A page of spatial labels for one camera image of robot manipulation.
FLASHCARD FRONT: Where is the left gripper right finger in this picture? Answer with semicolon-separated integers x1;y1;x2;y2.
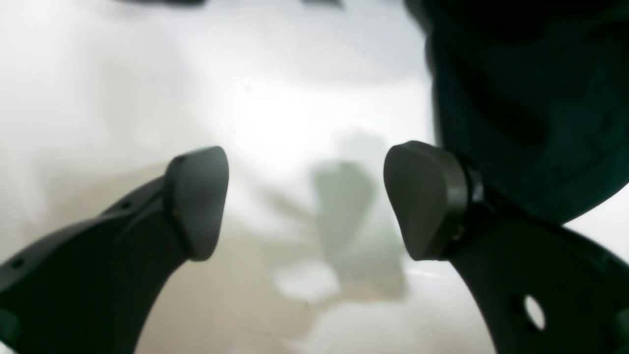
383;141;629;354

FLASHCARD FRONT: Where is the black printed T-shirt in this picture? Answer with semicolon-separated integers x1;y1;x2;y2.
404;0;629;223

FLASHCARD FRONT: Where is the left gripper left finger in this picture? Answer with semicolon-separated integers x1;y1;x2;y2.
0;147;229;354

